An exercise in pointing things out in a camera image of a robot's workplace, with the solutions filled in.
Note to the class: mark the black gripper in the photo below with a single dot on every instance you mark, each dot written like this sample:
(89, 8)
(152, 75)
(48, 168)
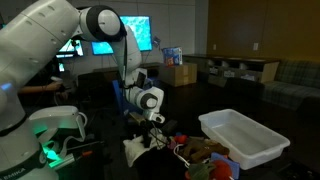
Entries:
(148, 128)

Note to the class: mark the white terry towel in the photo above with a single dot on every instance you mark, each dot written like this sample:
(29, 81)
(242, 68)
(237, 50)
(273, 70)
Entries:
(133, 148)

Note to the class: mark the operator forearm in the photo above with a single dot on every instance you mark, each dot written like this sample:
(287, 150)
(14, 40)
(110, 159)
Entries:
(31, 89)

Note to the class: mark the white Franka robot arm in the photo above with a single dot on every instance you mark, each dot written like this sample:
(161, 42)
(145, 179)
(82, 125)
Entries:
(36, 36)

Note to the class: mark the operator hand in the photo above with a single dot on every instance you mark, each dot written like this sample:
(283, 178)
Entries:
(55, 86)

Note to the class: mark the yellow purple toy cup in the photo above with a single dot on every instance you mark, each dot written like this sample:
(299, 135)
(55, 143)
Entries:
(172, 144)

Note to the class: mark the black rectangular block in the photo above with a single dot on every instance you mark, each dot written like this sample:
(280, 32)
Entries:
(170, 127)

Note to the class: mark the blue chair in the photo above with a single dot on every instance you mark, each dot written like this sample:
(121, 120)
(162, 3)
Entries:
(118, 96)

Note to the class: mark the brown plush dog toy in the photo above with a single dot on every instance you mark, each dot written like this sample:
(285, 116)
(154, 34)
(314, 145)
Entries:
(203, 148)

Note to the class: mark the metal tool orange tip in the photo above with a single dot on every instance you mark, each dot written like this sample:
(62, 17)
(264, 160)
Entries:
(86, 153)

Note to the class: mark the cardboard box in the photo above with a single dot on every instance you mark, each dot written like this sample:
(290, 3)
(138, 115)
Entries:
(178, 75)

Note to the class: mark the red plush toy green leaves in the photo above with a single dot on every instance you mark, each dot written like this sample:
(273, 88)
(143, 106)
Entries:
(220, 171)

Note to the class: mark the blue printed carton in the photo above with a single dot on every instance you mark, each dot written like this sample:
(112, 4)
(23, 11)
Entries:
(172, 56)

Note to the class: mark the white VR headset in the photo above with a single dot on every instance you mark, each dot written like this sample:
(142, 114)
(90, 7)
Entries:
(56, 118)

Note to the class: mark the white plastic bin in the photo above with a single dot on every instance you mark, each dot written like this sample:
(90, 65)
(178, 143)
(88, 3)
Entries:
(246, 140)

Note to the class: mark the wooden shelf cabinet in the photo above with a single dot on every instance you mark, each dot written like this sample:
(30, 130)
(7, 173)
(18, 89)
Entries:
(233, 61)

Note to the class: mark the green plaid sofa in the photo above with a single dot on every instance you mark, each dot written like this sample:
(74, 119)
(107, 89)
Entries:
(293, 83)

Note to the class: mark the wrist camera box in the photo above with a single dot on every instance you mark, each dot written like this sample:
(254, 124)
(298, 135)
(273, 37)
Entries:
(136, 118)

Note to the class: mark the large wall monitor blue screen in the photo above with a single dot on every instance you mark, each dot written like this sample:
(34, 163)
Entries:
(141, 31)

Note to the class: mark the white wall outlet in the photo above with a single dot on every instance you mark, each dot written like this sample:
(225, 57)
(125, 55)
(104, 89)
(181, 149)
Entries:
(256, 46)

